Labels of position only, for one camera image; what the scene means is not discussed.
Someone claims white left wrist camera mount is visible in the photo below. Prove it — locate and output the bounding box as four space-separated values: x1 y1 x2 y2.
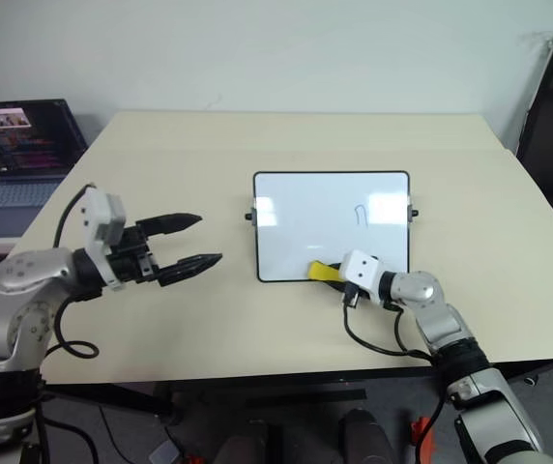
80 187 129 293

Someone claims grey flat floor box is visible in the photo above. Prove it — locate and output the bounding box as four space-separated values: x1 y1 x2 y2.
149 440 182 464

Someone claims black framed small whiteboard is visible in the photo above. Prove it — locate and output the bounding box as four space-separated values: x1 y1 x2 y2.
244 169 421 284

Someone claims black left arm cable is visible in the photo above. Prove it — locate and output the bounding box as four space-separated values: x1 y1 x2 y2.
44 182 102 360

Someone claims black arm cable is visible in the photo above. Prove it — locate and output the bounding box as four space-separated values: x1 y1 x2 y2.
44 182 102 360
340 287 433 360

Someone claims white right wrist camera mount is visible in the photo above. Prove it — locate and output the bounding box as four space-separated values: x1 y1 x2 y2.
340 249 385 306

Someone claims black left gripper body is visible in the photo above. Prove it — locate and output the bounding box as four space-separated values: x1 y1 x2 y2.
105 221 162 287

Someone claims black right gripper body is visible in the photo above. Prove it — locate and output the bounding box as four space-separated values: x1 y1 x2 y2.
328 260 361 307

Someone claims dark rounded shape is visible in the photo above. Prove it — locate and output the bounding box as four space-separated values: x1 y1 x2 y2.
337 408 406 464

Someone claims black floor cable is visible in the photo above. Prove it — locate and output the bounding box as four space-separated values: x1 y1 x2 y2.
39 414 155 463

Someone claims orange clamp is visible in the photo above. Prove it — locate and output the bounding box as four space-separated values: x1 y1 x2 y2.
410 416 436 464

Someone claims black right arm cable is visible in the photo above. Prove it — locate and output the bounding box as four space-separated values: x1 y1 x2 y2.
340 287 433 360

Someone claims open grey laptop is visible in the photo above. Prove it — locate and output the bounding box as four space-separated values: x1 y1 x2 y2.
0 99 89 241

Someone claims yellow whiteboard eraser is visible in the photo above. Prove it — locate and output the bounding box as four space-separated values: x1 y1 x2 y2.
307 260 343 283

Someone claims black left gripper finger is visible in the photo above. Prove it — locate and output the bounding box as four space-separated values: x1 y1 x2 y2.
157 251 224 289
135 211 203 241

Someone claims black table frame bar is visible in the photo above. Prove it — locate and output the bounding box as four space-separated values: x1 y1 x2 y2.
169 379 369 403

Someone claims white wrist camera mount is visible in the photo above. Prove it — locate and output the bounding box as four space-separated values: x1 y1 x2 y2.
80 187 129 293
340 249 385 306

